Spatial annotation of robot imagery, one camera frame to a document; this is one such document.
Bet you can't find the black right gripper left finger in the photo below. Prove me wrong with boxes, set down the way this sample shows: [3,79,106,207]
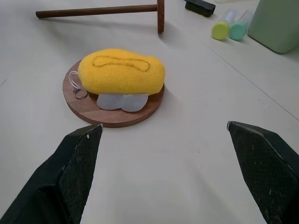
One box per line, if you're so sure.
[0,123,104,224]

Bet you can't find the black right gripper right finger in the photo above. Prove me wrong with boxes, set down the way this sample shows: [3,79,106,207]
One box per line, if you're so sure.
[226,120,299,224]

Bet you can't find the dark wooden stand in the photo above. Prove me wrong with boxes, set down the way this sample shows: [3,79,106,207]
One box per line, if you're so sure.
[36,0,165,34]

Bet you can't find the round wooden base disc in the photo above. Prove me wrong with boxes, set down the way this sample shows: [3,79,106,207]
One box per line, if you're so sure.
[63,59,165,128]

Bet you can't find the yellow plush toy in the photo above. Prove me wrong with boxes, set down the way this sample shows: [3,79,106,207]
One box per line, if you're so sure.
[78,48,166,112]

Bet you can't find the clear tube with teal cap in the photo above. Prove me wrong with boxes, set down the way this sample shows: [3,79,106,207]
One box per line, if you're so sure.
[228,9,254,41]

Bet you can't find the pale green container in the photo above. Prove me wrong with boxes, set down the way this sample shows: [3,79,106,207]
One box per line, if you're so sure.
[247,0,299,54]

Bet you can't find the clear tube with yellow-green cap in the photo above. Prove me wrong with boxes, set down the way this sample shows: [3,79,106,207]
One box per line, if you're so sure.
[211,8,239,41]

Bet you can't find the black whiteboard eraser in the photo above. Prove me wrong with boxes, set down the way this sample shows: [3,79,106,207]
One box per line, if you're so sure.
[183,0,216,18]

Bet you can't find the metal key ring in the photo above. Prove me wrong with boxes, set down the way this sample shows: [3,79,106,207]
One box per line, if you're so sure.
[73,87,89,100]

